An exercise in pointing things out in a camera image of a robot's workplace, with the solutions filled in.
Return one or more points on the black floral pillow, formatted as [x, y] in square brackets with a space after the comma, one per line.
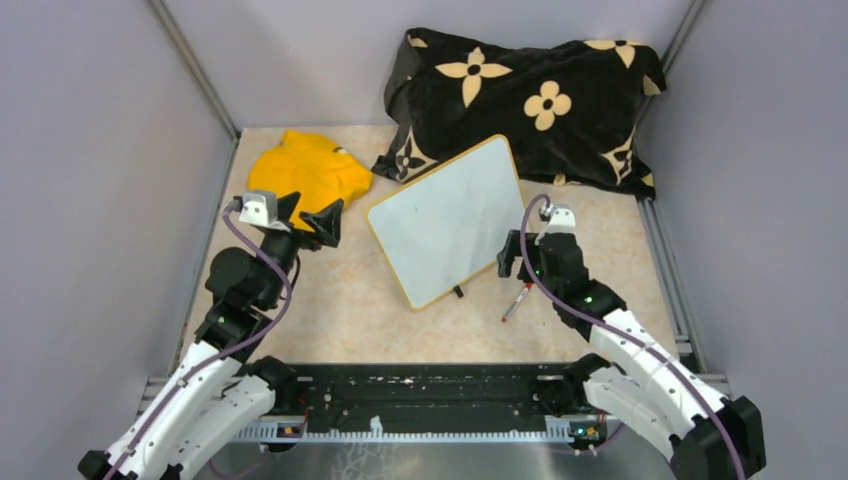
[569, 113]

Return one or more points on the yellow-framed whiteboard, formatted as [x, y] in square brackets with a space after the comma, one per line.
[448, 225]

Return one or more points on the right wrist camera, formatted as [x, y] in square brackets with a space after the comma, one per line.
[557, 219]

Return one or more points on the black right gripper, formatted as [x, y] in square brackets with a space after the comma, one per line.
[508, 254]

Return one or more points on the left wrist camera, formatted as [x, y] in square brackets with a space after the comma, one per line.
[258, 208]

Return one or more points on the white red marker pen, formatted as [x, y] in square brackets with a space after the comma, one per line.
[515, 304]

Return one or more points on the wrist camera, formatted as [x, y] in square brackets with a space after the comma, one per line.
[258, 208]
[557, 219]

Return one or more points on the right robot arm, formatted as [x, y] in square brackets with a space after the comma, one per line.
[701, 432]

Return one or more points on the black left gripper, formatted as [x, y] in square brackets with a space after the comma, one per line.
[326, 222]

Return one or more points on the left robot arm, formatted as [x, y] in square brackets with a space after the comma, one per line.
[215, 390]

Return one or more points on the yellow folded cloth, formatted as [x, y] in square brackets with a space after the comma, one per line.
[313, 165]

